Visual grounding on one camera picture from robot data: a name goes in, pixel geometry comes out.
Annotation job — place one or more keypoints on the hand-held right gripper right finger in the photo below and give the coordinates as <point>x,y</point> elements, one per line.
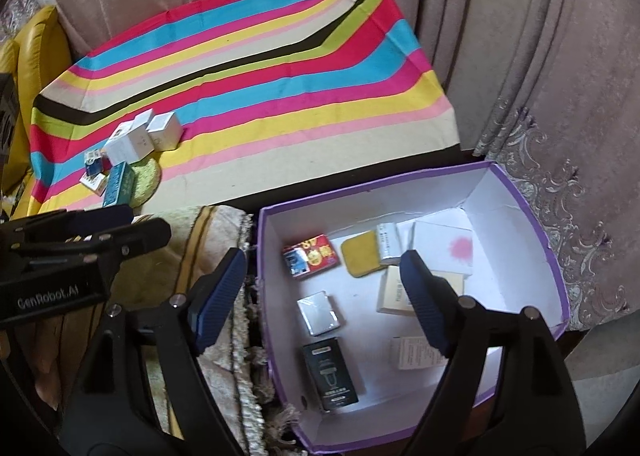
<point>425,303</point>

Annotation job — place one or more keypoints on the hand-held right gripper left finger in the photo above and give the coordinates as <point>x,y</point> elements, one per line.
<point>220,298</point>

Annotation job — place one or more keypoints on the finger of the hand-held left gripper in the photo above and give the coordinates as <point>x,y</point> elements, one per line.
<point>100,220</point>
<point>140,235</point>

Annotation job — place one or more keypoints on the white box blue print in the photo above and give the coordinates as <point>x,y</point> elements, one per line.
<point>412,353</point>

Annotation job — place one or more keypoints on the green round scrubber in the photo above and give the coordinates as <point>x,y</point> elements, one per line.
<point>146,178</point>

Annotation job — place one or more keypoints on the white box pink stain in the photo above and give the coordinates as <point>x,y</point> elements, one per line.
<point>440,241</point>

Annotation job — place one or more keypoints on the white grey striped box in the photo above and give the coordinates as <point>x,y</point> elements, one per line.
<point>390,246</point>

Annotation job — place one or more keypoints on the yellow sponge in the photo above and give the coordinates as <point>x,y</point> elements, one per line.
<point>361,252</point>

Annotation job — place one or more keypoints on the purple cardboard box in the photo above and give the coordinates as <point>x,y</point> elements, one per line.
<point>500,246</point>

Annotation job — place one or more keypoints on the silver white box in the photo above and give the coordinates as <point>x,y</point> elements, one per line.
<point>320,313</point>

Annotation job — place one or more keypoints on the red yellow box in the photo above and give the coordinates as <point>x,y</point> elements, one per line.
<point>312,256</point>

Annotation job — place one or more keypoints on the black box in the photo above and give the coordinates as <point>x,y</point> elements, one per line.
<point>332,376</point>

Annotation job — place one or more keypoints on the small white printed box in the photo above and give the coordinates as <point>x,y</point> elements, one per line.
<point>94,183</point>

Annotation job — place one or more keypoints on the small blue box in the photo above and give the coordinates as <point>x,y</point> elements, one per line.
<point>97,163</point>

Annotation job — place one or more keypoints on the large white box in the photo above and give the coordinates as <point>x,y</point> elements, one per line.
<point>130,148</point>

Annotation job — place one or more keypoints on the white beige cube box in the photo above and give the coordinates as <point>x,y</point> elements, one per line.
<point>165,133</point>

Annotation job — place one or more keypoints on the embroidered beige curtain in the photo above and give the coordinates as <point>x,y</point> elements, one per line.
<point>565,216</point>

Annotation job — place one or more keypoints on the yellow cushion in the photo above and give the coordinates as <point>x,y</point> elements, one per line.
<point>35,60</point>

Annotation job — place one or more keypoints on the striped colourful tablecloth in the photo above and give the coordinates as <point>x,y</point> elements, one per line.
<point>250,85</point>

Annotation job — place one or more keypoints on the plain beige curtain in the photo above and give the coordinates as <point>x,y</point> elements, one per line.
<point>450,10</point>

